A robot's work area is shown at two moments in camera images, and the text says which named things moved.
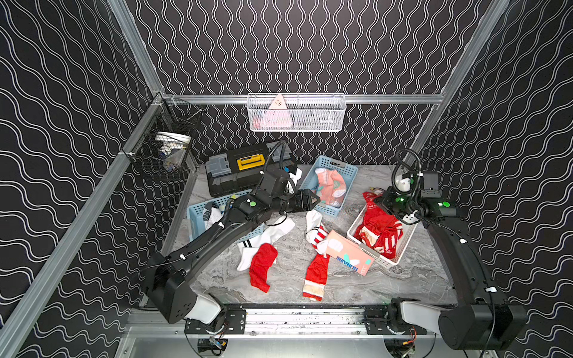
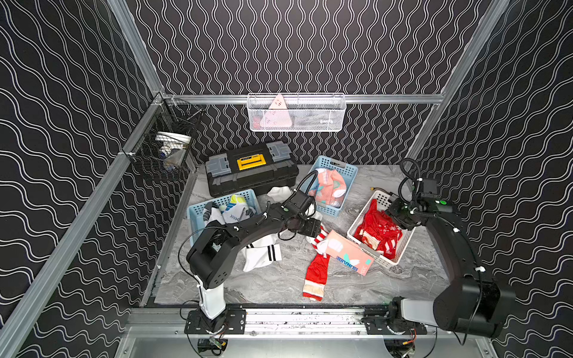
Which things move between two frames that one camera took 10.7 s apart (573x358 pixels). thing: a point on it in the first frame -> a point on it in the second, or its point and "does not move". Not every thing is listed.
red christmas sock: (380, 230) does not move
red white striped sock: (316, 268) does not move
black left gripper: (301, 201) -> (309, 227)
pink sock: (331, 186) does not move
